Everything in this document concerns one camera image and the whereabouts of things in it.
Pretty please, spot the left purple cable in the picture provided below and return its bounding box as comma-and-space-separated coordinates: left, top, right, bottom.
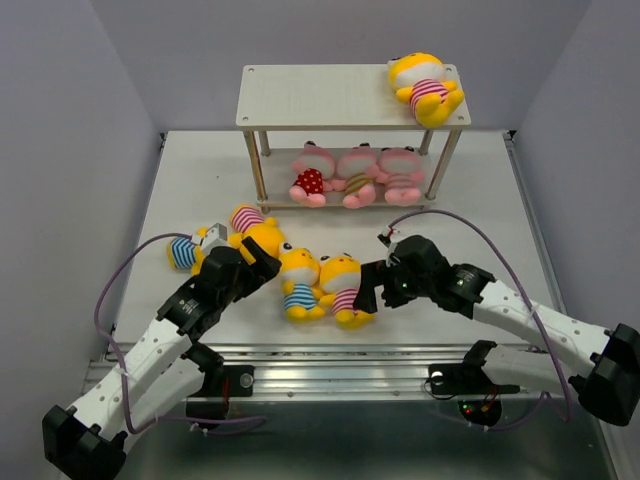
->
94, 232, 269, 437

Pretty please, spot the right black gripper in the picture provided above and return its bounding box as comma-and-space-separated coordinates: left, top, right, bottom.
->
353, 255, 433, 311

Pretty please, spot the yellow toy blue stripes face-down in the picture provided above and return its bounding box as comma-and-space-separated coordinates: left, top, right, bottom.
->
166, 226, 208, 274

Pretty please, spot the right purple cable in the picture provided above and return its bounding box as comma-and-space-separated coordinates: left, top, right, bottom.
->
389, 209, 572, 434

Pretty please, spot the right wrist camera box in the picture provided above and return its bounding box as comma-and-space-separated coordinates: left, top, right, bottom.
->
378, 226, 407, 262

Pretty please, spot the purple cable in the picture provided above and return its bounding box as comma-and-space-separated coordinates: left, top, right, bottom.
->
389, 209, 572, 434
94, 232, 269, 437

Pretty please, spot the pink toy yellow striped shirt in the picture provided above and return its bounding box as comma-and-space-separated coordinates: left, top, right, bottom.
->
331, 143, 379, 209

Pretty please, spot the pink toy red polka shirt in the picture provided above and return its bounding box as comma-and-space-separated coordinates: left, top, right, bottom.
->
289, 141, 336, 208

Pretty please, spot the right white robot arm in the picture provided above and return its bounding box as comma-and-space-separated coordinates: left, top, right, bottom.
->
354, 235, 639, 426

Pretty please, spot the aluminium rail frame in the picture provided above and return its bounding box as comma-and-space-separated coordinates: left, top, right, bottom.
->
59, 130, 621, 480

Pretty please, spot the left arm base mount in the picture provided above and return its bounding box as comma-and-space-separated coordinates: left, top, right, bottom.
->
190, 364, 255, 400

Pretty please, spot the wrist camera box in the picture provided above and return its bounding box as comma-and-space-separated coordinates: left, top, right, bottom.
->
191, 223, 228, 255
378, 226, 407, 262

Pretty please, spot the yellow toy blue stripes centre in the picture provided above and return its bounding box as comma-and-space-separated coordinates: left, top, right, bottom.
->
279, 242, 326, 322

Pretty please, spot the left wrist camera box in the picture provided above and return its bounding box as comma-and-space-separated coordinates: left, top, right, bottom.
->
191, 223, 228, 255

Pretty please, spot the yellow toy pink stripes face-down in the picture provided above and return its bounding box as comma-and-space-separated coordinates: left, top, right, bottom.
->
228, 205, 286, 264

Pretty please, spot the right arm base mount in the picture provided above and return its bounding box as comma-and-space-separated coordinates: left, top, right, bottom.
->
422, 363, 500, 399

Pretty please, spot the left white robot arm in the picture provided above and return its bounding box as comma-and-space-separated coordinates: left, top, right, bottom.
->
42, 238, 281, 479

